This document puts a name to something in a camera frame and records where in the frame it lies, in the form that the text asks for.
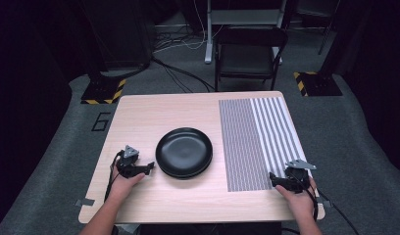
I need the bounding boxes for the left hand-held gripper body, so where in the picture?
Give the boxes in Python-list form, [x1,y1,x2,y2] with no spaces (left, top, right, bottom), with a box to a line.
[115,144,149,179]

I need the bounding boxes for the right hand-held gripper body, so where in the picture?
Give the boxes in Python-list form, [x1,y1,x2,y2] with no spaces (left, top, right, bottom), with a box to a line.
[278,159,318,194]

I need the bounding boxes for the black round plate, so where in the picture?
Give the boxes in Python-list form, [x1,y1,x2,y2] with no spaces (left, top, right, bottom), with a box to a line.
[155,126,214,175]
[159,163,213,180]

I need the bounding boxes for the person's right hand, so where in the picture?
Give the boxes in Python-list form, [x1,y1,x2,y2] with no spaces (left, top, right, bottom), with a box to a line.
[274,176,319,223]

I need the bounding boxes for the person's left hand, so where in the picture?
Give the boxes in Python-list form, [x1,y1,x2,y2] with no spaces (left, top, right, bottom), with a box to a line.
[107,164,146,204]

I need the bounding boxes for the grey striped placemat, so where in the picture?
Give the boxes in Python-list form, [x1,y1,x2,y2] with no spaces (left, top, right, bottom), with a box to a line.
[218,96,310,193]

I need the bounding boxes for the grey tape strip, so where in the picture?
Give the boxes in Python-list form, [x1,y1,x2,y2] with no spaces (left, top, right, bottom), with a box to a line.
[74,197,96,208]

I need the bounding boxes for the black stand with hazard-taped base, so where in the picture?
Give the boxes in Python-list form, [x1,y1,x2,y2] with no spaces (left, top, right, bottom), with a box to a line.
[77,0,127,106]
[292,0,356,98]

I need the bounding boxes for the black folding chair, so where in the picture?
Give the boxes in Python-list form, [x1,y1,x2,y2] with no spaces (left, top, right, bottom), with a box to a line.
[213,25,289,92]

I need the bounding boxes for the white metal stand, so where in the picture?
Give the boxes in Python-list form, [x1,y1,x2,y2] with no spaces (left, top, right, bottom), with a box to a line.
[203,0,288,65]

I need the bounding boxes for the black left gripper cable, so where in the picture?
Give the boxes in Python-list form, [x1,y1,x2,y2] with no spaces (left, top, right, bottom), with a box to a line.
[103,150,125,203]

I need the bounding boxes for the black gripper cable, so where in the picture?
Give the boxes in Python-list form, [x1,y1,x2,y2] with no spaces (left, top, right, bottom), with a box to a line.
[289,169,362,235]
[103,150,125,203]

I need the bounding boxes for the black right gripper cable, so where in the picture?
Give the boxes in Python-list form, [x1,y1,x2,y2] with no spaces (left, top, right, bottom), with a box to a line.
[289,169,362,235]

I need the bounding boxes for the black floor cable bundle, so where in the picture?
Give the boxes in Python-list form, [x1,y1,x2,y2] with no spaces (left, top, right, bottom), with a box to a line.
[150,55,216,94]

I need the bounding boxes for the white floor cables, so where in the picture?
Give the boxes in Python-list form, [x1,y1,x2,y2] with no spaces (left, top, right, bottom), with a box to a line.
[152,0,225,55]

